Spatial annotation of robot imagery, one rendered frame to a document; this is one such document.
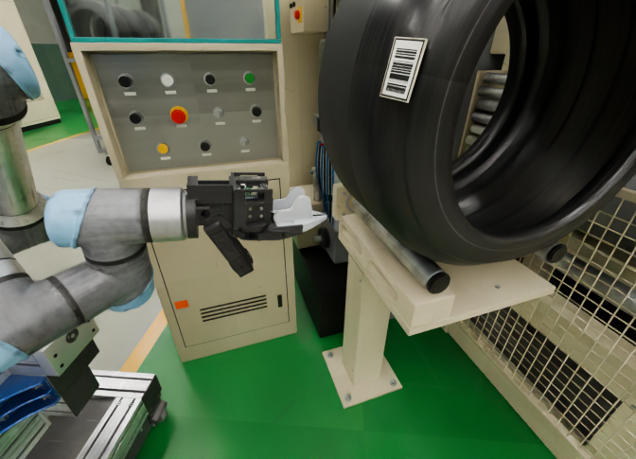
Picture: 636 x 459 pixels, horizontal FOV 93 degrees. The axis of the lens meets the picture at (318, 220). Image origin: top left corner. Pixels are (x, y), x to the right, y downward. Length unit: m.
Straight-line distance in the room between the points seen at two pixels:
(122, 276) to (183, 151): 0.69
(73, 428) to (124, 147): 0.91
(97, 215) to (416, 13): 0.43
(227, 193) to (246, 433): 1.11
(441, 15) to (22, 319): 0.56
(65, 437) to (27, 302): 0.93
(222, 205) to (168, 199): 0.07
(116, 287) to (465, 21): 0.53
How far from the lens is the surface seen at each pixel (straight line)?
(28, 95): 0.72
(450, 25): 0.38
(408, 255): 0.60
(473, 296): 0.73
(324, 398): 1.44
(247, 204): 0.43
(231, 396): 1.49
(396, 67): 0.37
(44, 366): 0.99
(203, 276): 1.30
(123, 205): 0.44
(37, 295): 0.50
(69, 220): 0.46
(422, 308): 0.59
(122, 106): 1.12
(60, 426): 1.42
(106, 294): 0.50
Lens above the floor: 1.25
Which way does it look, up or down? 30 degrees down
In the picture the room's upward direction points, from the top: straight up
